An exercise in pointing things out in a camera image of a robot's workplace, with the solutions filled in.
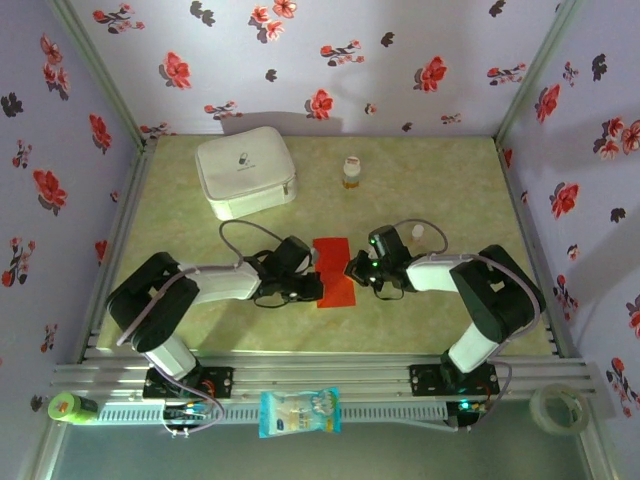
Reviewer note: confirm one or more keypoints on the clear tape roll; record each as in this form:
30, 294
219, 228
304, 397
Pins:
535, 410

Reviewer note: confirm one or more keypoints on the blue snack packet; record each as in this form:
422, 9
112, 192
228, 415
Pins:
300, 412

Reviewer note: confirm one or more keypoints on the green cylindrical can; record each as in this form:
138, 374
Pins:
65, 407

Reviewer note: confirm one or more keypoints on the amber pill bottle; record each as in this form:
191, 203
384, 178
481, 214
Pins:
351, 175

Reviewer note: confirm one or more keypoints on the long aluminium base rail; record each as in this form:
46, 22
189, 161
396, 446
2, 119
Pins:
320, 372

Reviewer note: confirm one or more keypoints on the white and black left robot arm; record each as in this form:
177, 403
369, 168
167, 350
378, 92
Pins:
225, 285

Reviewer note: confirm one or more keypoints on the red paper sheet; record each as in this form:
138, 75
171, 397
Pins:
332, 255

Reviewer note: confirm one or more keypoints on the small white bottle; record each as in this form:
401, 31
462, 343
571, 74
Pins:
418, 232

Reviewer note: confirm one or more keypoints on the aluminium frame bar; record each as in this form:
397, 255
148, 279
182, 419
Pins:
47, 455
597, 450

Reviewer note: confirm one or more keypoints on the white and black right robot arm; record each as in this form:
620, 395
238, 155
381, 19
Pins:
430, 275

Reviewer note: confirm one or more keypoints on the aluminium table edge rail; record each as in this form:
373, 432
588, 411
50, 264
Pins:
116, 250
532, 250

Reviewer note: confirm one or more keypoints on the aluminium frame post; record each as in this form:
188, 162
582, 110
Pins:
101, 70
537, 70

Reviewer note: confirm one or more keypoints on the white zip pouch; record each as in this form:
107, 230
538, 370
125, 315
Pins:
240, 165

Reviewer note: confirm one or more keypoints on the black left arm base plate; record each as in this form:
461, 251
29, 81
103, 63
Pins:
222, 382

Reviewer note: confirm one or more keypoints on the small circuit board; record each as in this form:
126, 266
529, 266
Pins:
472, 407
187, 412

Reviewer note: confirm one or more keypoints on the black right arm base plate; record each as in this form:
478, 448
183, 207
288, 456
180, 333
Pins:
422, 377

